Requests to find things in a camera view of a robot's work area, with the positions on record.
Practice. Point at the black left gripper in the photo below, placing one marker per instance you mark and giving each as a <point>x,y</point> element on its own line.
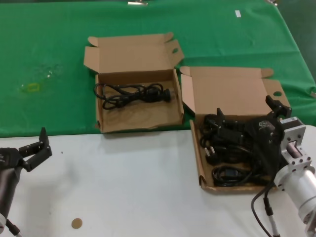
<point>10,159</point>

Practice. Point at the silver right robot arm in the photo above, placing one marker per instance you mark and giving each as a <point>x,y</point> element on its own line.
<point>303,182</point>

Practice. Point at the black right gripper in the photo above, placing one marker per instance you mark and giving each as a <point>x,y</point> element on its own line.
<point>265,133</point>

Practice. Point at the brown round paper disc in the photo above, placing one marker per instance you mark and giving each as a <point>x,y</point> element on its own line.
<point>76,223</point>

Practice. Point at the green table cloth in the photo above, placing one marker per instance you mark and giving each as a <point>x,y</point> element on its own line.
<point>49,37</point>

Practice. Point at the cardboard box oval lid hole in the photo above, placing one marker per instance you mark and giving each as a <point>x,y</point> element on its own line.
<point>138,121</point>

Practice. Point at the clear tape piece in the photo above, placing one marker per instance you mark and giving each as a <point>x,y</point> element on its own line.
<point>49,74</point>

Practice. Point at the metal cloth clip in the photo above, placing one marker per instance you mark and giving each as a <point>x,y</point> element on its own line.
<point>272,1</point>
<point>137,3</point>

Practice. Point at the small white tag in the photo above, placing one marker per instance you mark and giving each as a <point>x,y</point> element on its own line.
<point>238,13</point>

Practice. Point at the cardboard box round lid hole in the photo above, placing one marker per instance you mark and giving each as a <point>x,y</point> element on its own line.
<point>227,93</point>

